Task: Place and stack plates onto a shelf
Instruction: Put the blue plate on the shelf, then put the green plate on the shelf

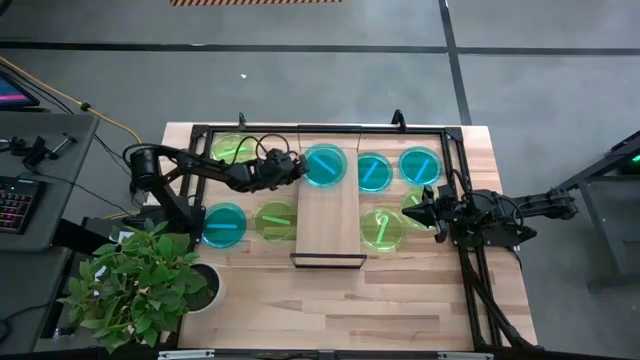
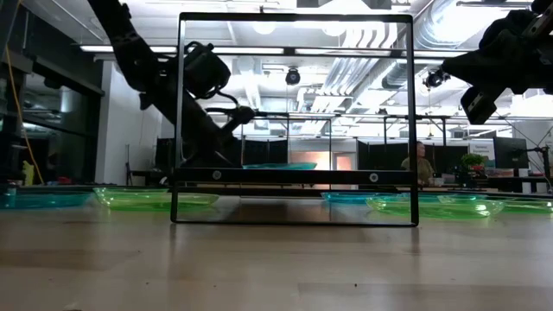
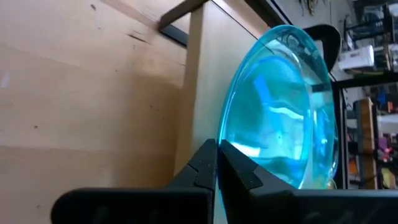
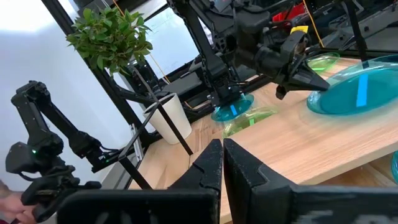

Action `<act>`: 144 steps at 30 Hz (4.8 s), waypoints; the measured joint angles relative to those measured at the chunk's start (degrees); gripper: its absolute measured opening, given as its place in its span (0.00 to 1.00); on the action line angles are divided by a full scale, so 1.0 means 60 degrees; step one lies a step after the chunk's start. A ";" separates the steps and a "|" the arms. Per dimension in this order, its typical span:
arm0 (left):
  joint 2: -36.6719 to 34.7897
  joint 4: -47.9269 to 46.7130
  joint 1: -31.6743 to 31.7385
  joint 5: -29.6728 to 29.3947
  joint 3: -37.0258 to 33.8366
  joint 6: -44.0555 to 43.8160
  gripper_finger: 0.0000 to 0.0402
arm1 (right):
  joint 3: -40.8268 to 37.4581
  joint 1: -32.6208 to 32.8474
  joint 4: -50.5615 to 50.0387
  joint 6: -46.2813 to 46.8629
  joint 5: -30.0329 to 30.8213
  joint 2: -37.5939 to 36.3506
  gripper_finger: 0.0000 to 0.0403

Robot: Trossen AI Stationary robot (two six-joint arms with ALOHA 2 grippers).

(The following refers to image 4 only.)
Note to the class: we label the white plant pot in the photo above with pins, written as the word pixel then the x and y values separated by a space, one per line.
pixel 171 121

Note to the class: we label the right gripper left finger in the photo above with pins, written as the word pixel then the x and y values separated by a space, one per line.
pixel 199 205

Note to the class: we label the blue translucent plate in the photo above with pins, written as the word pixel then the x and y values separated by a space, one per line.
pixel 348 96
pixel 231 109
pixel 395 168

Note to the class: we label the yellow label tag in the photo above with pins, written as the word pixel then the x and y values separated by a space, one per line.
pixel 299 29

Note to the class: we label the green translucent plate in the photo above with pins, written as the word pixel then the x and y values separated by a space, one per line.
pixel 323 62
pixel 248 121

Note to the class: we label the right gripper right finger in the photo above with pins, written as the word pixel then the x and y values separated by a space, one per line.
pixel 264 202

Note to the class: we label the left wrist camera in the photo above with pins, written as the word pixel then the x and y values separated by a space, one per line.
pixel 295 42

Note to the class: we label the red plastic crate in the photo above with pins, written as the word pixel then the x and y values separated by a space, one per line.
pixel 287 14

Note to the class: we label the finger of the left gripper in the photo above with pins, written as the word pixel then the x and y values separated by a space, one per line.
pixel 281 92
pixel 311 81

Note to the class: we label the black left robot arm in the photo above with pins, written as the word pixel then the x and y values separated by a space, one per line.
pixel 213 62

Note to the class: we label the black aluminium rig frame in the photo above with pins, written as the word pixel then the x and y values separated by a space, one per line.
pixel 62 18

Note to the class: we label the person's hand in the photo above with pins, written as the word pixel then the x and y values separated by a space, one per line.
pixel 12 207

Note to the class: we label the green leafy plant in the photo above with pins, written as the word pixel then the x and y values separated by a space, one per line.
pixel 109 37

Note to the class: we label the black control box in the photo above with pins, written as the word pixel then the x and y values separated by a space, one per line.
pixel 183 82

